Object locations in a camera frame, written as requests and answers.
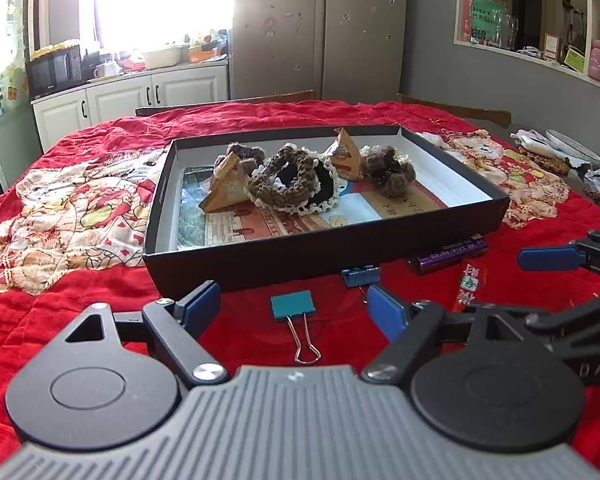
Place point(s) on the yellow green card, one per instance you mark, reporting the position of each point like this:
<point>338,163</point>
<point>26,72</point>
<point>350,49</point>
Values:
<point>575,59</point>

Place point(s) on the cartoon fridge sticker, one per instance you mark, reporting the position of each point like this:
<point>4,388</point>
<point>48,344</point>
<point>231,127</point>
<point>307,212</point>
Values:
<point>270,25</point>

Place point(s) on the wooden chair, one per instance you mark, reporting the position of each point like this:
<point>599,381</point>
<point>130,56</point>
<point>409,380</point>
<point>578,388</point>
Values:
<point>230,102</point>
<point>460,110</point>

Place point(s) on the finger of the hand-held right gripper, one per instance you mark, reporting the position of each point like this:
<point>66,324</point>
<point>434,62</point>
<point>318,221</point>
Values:
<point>590,317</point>
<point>550,258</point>

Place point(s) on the white plastic basin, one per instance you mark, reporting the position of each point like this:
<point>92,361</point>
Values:
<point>161,57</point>

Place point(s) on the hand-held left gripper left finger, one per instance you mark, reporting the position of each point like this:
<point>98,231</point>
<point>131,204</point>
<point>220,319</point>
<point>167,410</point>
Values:
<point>202,302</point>

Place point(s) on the brown fuzzy scrunchie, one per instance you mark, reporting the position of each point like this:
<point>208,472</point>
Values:
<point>247,155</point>
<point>390,175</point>

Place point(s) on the orange bowl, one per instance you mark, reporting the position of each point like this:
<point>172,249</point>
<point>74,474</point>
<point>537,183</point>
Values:
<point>205,55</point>

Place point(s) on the black lace-trimmed scrunchie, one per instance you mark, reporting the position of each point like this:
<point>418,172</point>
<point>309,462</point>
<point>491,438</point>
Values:
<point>325,182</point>

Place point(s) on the brown beaded mat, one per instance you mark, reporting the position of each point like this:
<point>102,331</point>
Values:
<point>550,162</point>

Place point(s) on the purple candy bar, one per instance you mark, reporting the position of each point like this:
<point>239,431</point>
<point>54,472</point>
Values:
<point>447,256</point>

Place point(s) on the olive knitted scrunchie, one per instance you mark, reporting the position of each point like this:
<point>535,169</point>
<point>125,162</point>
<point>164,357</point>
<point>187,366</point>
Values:
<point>280,195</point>

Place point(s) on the black cardboard box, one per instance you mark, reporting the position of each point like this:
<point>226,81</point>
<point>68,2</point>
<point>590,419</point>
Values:
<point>305,265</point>

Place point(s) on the red candy wrapper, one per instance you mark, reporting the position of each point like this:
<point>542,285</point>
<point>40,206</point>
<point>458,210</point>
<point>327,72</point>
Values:
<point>471,285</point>

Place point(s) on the white mug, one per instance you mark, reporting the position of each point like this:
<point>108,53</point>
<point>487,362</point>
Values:
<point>105,70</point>

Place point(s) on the steel refrigerator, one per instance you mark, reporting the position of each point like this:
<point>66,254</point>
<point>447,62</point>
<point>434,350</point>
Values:
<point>320,35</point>

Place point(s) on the white kitchen cabinet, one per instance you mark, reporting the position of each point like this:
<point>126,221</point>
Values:
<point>180,90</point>

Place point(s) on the red gift bag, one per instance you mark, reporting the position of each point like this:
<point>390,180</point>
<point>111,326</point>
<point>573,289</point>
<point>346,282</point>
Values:
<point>467,15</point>

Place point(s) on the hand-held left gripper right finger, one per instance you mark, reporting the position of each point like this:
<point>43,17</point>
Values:
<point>385,310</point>

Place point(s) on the white handheld device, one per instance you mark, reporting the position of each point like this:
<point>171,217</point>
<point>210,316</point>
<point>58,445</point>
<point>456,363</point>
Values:
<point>532,142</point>

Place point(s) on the red framed card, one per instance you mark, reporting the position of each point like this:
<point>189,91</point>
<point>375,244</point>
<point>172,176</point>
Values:
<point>551,47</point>

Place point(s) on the black microwave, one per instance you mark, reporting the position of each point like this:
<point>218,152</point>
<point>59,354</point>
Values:
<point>52,72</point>

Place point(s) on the blue binder clip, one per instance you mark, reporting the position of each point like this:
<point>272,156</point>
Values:
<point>362,276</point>

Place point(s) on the red printed blanket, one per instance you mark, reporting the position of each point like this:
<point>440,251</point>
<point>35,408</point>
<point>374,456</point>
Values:
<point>80,270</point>

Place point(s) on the green sign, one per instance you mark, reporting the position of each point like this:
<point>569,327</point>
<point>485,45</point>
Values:
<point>485,17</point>

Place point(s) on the white plate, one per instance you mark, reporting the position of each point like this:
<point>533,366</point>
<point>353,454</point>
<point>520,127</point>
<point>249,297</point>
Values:
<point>575,145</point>

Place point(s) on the clear drinking glass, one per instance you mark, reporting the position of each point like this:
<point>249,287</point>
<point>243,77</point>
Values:
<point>513,34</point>
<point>505,32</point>

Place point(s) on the brown triangular packet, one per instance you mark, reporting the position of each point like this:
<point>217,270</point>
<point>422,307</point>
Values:
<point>227,187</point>
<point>345,157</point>

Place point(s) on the teal binder clip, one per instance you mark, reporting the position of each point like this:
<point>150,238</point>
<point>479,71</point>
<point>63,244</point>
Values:
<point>291,305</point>

